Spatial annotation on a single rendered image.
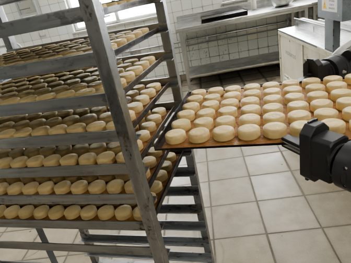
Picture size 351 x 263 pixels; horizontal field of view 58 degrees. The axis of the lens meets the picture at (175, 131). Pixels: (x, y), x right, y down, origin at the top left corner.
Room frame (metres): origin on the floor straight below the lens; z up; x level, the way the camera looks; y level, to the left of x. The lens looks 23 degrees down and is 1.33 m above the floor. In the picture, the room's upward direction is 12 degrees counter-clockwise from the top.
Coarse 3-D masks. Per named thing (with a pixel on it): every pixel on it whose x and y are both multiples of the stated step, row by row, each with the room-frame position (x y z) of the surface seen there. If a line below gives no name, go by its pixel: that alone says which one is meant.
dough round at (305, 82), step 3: (306, 78) 0.90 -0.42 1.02; (309, 78) 0.89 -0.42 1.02; (312, 78) 0.89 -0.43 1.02; (315, 78) 0.88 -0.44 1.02; (318, 78) 0.88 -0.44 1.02; (303, 81) 0.88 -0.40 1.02; (306, 81) 0.87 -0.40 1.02; (309, 81) 0.86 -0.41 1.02; (312, 81) 0.86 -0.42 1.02; (315, 81) 0.86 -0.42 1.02; (318, 81) 0.86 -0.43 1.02; (303, 84) 0.87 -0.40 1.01; (306, 84) 0.86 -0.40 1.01; (309, 84) 0.86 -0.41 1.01; (303, 87) 0.87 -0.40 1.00
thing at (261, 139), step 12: (300, 84) 0.91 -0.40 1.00; (240, 108) 0.82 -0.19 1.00; (288, 132) 0.62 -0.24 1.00; (348, 132) 0.57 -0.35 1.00; (168, 144) 0.68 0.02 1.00; (180, 144) 0.67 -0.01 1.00; (192, 144) 0.66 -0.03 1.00; (204, 144) 0.64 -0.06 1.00; (216, 144) 0.63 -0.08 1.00; (228, 144) 0.62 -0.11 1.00; (240, 144) 0.61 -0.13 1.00
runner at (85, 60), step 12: (48, 60) 0.72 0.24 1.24; (60, 60) 0.71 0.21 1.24; (72, 60) 0.70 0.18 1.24; (84, 60) 0.69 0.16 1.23; (120, 60) 0.68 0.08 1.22; (0, 72) 0.76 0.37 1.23; (12, 72) 0.75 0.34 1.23; (24, 72) 0.74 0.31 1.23; (36, 72) 0.73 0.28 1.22; (48, 72) 0.72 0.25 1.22
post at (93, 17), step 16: (80, 0) 0.64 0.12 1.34; (96, 0) 0.65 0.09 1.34; (96, 16) 0.64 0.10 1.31; (96, 32) 0.64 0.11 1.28; (96, 48) 0.64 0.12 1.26; (112, 64) 0.65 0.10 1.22; (112, 80) 0.64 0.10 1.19; (112, 96) 0.64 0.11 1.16; (112, 112) 0.64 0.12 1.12; (128, 112) 0.66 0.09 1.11; (128, 128) 0.64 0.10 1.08; (128, 144) 0.64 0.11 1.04; (128, 160) 0.64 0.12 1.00; (144, 176) 0.65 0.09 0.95; (144, 192) 0.64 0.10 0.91; (144, 208) 0.64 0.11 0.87; (144, 224) 0.64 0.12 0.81; (160, 240) 0.65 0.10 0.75; (160, 256) 0.64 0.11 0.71
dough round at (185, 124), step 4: (176, 120) 0.77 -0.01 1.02; (180, 120) 0.77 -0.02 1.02; (184, 120) 0.76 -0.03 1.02; (188, 120) 0.76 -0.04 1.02; (172, 124) 0.75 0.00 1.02; (176, 124) 0.74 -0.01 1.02; (180, 124) 0.74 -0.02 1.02; (184, 124) 0.73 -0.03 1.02; (188, 124) 0.74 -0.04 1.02; (172, 128) 0.75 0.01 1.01; (176, 128) 0.73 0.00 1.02; (180, 128) 0.73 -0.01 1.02; (184, 128) 0.73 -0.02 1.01; (188, 128) 0.74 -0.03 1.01
